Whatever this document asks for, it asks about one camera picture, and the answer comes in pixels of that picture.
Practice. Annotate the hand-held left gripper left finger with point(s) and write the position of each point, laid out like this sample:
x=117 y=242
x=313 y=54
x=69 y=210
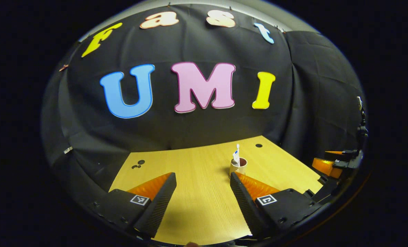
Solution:
x=157 y=209

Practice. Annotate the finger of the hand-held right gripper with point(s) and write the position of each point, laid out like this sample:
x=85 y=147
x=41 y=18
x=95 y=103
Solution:
x=326 y=167
x=348 y=153

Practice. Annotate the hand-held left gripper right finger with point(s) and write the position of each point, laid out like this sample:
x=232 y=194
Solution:
x=248 y=209

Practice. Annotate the beige cup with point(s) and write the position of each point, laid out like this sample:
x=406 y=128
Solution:
x=240 y=168

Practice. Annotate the white toothpaste tube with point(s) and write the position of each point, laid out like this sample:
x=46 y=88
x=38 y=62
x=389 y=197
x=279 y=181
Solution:
x=236 y=158

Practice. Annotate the wooden desktop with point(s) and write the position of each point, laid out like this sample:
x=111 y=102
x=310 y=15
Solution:
x=197 y=192

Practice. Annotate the black backdrop cloth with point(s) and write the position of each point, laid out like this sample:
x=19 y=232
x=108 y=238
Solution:
x=207 y=130

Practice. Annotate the small white cloth clip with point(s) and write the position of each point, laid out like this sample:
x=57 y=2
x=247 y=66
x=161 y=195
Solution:
x=68 y=150

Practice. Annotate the small copper cloth clip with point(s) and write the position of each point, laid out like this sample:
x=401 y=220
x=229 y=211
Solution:
x=63 y=67

